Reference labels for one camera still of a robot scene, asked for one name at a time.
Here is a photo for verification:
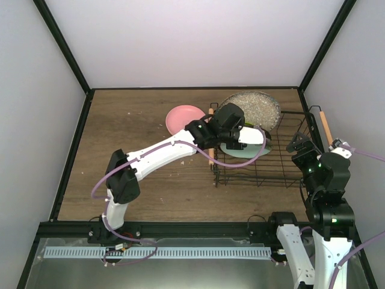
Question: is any light teal plate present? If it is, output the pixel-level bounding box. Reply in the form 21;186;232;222
220;143;262;159

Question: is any pink plate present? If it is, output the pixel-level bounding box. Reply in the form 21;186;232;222
165;105;205;135

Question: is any glossy black plate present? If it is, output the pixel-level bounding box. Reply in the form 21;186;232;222
262;129;273;154

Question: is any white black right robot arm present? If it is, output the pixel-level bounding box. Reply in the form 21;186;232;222
267;132;355;288

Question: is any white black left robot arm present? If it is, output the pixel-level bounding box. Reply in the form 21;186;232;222
101;104;245;243

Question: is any speckled grey large plate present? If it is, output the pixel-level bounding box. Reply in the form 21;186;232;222
217;91;281;132

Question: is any left wooden rack handle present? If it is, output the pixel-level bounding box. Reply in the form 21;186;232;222
208;108;214;166

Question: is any wooden rack handle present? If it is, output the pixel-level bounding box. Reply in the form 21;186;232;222
319;110;333;145
208;108;214;166

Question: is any black wire dish rack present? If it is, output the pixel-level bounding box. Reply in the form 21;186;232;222
211;111;322;188

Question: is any right wooden rack handle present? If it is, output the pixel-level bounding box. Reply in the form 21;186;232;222
319;110;333;145

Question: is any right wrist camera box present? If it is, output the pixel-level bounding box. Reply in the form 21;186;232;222
328;138;352;159

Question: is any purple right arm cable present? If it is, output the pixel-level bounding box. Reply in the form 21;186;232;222
330;144;385;289

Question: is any white slotted cable duct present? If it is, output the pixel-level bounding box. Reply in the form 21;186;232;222
43;246;271;260

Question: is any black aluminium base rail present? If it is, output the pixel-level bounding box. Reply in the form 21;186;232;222
36;219;294;245

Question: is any black cage frame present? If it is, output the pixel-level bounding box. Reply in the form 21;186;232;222
16;1;378;288

